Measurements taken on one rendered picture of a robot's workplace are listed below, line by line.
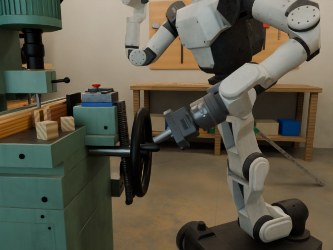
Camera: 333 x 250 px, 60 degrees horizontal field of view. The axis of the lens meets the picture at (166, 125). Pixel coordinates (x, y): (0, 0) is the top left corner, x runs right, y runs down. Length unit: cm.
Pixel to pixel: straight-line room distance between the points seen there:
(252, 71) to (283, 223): 101
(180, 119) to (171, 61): 335
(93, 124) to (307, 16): 67
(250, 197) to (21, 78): 107
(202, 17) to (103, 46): 338
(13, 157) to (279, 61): 71
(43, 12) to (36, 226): 60
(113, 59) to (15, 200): 363
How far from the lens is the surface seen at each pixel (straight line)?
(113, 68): 436
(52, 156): 75
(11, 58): 108
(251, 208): 151
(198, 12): 113
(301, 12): 88
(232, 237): 173
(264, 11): 97
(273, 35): 415
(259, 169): 139
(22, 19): 95
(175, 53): 412
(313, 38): 86
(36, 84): 99
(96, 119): 93
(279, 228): 163
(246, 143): 136
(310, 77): 426
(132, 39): 139
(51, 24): 96
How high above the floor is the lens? 108
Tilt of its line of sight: 11 degrees down
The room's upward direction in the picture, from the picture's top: straight up
